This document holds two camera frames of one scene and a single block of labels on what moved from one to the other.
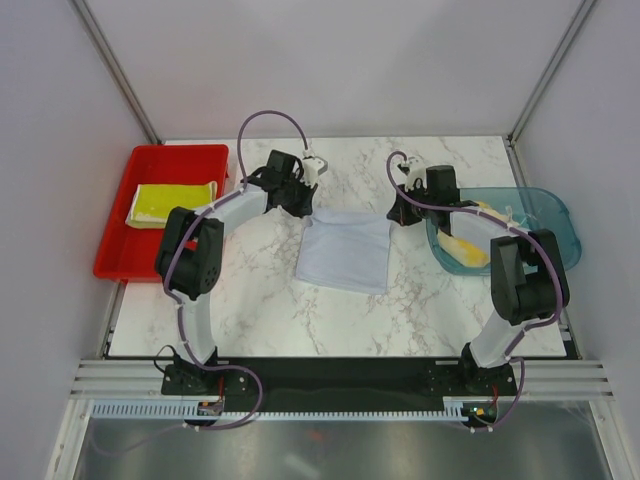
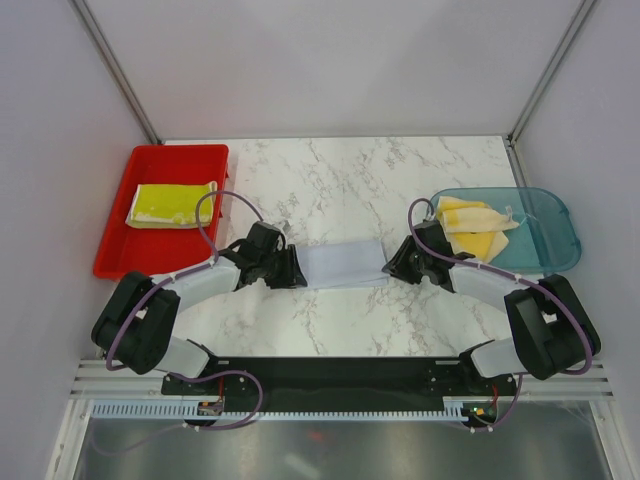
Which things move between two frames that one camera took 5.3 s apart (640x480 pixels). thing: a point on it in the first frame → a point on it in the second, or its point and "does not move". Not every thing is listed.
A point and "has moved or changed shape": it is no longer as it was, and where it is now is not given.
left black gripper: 305,208 → 292,276
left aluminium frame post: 85,15 does not move
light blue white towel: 346,251 has moved or changed shape
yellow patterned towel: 152,203 does not move
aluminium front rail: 145,379 does not move
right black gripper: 400,213 → 397,264
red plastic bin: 129,254 does not move
